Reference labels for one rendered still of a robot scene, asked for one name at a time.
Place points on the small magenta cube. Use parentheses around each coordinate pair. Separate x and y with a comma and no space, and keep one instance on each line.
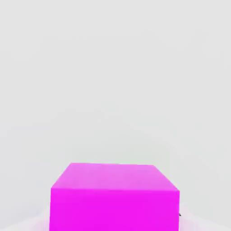
(114,207)

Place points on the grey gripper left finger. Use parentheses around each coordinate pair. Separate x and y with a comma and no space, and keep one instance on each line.
(38,225)

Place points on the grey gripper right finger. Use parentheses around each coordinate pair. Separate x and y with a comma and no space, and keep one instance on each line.
(187,222)

